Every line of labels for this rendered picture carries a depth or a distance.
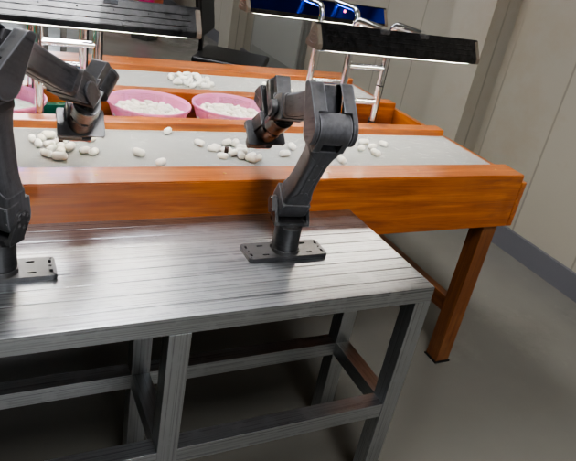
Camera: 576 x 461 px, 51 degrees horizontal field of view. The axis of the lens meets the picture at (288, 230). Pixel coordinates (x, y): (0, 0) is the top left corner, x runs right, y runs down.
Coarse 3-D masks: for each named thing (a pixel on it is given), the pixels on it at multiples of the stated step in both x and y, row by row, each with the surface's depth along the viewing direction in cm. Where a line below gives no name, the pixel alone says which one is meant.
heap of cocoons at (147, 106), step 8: (120, 104) 195; (128, 104) 197; (136, 104) 198; (144, 104) 201; (152, 104) 200; (160, 104) 201; (168, 104) 203; (144, 112) 194; (152, 112) 193; (160, 112) 196; (168, 112) 198; (176, 112) 200; (184, 112) 200
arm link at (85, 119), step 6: (102, 96) 129; (72, 102) 125; (72, 108) 126; (78, 108) 125; (84, 108) 124; (90, 108) 126; (96, 108) 127; (72, 114) 128; (78, 114) 126; (84, 114) 125; (90, 114) 126; (96, 114) 127; (78, 120) 128; (84, 120) 127; (90, 120) 128
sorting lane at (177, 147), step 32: (32, 128) 164; (32, 160) 146; (64, 160) 149; (96, 160) 152; (128, 160) 156; (192, 160) 164; (224, 160) 168; (288, 160) 176; (352, 160) 186; (384, 160) 192; (416, 160) 197; (448, 160) 203; (480, 160) 210
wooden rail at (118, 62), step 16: (112, 64) 231; (128, 64) 234; (144, 64) 237; (160, 64) 242; (176, 64) 246; (192, 64) 251; (208, 64) 256; (224, 64) 261; (304, 80) 270; (352, 80) 280
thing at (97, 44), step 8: (104, 0) 147; (112, 0) 148; (40, 32) 159; (96, 32) 165; (40, 40) 160; (48, 40) 161; (56, 40) 162; (64, 40) 163; (72, 40) 164; (80, 40) 165; (96, 40) 166; (96, 48) 167; (96, 56) 168; (40, 88) 166; (40, 96) 167; (40, 104) 168; (40, 112) 169
